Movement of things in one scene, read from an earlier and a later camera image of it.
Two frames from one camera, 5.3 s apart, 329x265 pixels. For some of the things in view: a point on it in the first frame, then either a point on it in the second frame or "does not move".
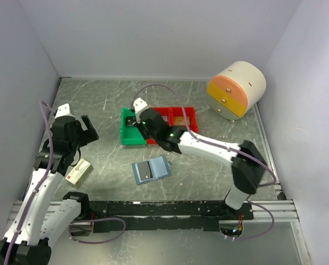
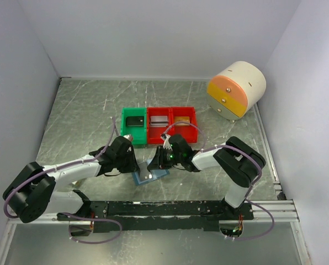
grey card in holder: [143, 170] does not move
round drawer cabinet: [236, 89] does not move
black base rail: [133, 215] does not move
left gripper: [88, 135] to [133, 165]
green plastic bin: [130, 135] does not move
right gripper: [139, 126] to [158, 162]
